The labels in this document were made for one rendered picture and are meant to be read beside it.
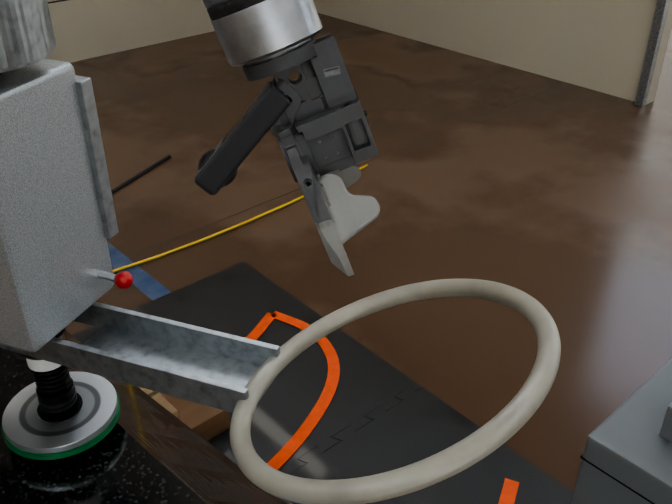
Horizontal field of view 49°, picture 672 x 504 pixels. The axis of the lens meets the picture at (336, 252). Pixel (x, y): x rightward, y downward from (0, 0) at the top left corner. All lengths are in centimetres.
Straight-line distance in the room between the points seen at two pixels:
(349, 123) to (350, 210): 8
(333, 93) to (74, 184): 67
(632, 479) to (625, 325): 185
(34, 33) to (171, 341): 55
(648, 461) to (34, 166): 116
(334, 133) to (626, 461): 98
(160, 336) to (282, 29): 79
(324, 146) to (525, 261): 295
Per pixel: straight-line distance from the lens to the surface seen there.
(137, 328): 135
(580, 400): 287
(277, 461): 251
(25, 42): 112
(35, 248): 122
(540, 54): 616
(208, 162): 68
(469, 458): 88
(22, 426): 154
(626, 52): 579
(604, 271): 363
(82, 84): 124
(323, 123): 66
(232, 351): 126
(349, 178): 78
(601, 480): 154
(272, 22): 64
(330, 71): 67
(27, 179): 118
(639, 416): 157
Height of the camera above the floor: 187
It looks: 32 degrees down
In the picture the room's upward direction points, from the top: straight up
